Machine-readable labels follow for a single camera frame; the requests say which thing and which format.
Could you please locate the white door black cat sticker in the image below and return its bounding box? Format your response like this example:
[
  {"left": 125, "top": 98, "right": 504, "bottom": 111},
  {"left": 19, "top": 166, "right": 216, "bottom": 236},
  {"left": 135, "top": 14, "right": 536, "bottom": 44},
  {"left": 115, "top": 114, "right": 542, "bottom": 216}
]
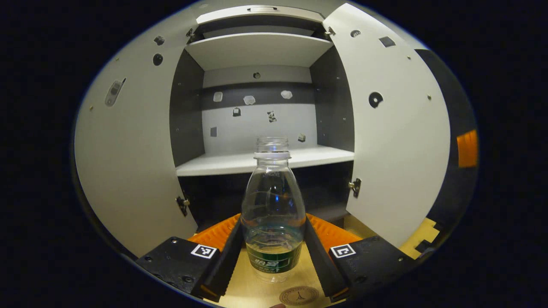
[{"left": 322, "top": 3, "right": 451, "bottom": 248}]

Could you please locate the white cabinet shelf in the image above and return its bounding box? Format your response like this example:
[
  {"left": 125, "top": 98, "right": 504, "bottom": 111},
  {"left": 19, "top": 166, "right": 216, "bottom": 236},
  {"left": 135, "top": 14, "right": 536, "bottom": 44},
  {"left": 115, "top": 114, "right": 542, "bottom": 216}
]
[
  {"left": 176, "top": 145, "right": 355, "bottom": 177},
  {"left": 184, "top": 33, "right": 334, "bottom": 71}
]

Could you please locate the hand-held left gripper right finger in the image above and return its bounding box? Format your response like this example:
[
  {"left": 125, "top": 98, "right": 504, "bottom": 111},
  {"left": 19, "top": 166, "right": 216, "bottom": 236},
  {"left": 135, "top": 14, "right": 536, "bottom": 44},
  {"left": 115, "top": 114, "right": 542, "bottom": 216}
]
[{"left": 303, "top": 213, "right": 418, "bottom": 302}]

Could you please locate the white cabinet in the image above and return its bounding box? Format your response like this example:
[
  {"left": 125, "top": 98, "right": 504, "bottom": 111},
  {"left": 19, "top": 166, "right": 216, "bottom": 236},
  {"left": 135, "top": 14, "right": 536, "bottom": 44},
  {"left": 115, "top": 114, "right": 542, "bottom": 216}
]
[{"left": 169, "top": 4, "right": 356, "bottom": 234}]

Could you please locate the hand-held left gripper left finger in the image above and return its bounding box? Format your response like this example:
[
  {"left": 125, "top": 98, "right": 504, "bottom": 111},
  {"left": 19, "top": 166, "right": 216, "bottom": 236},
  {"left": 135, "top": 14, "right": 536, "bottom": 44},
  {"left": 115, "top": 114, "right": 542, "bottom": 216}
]
[{"left": 136, "top": 214, "right": 244, "bottom": 302}]

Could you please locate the clear plastic bottle green label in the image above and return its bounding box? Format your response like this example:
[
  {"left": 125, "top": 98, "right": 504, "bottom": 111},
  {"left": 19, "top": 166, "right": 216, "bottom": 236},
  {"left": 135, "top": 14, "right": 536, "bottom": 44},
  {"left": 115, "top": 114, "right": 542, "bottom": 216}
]
[{"left": 241, "top": 137, "right": 307, "bottom": 284}]

